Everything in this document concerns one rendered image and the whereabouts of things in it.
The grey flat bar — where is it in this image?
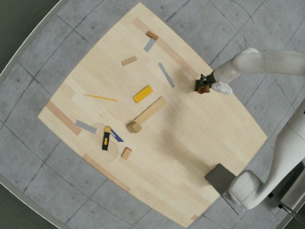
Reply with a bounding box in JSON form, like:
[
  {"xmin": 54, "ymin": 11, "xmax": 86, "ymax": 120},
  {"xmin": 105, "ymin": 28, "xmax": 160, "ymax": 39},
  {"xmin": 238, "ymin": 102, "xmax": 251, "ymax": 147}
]
[
  {"xmin": 158, "ymin": 62, "xmax": 175, "ymax": 88},
  {"xmin": 75, "ymin": 120, "xmax": 97, "ymax": 134}
]

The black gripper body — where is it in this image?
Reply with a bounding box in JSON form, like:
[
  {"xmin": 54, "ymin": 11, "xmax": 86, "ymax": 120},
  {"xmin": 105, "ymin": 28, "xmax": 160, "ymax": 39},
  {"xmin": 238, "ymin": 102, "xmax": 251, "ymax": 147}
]
[{"xmin": 206, "ymin": 70, "xmax": 217, "ymax": 83}]

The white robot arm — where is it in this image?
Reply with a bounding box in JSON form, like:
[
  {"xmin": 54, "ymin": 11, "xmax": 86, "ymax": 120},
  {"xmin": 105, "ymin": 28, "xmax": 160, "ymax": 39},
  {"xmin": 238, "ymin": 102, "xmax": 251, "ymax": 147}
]
[{"xmin": 211, "ymin": 48, "xmax": 305, "ymax": 210}]

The yellow rectangular block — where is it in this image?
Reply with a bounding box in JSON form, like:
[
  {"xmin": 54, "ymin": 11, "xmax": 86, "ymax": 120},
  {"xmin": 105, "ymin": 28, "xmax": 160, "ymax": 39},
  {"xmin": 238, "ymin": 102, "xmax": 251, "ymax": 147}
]
[{"xmin": 133, "ymin": 85, "xmax": 153, "ymax": 103}]

